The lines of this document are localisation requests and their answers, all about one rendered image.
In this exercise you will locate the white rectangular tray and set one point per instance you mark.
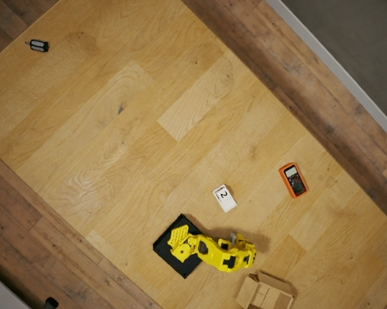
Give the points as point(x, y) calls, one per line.
point(226, 205)

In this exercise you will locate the orange digital multimeter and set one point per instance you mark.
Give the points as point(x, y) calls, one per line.
point(293, 180)

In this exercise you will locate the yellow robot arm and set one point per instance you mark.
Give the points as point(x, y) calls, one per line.
point(229, 261)

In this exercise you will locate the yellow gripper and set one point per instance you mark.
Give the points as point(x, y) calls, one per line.
point(226, 245)

